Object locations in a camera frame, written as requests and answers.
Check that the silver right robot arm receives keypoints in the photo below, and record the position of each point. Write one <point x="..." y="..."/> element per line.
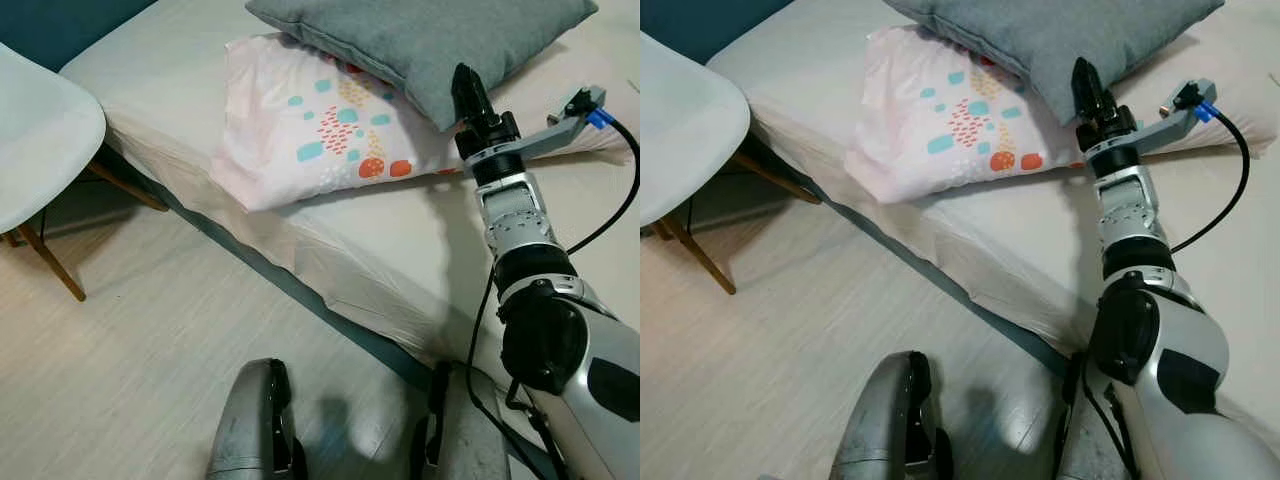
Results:
<point x="1135" y="205"/>
<point x="520" y="215"/>

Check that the grey fabric pillow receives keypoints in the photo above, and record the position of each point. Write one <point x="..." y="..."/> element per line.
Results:
<point x="1050" y="35"/>
<point x="420" y="40"/>

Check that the white pillow with coloured pattern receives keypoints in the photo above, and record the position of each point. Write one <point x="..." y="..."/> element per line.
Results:
<point x="290" y="120"/>
<point x="915" y="110"/>

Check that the white plastic chair wooden legs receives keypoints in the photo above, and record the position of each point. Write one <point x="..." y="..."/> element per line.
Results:
<point x="690" y="120"/>
<point x="45" y="130"/>

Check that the bed with white sheet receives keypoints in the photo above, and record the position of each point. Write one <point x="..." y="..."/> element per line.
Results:
<point x="380" y="235"/>
<point x="1000" y="225"/>

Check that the grey right robot leg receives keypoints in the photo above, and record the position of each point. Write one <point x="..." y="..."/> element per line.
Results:
<point x="465" y="430"/>
<point x="1085" y="440"/>

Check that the grey robot leg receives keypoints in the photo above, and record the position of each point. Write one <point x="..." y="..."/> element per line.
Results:
<point x="465" y="430"/>
<point x="250" y="425"/>
<point x="890" y="420"/>
<point x="1085" y="440"/>

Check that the grey left robot leg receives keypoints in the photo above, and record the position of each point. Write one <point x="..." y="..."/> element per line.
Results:
<point x="250" y="425"/>
<point x="890" y="420"/>

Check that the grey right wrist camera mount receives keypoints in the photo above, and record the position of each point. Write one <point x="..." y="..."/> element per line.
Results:
<point x="1165" y="128"/>
<point x="560" y="128"/>

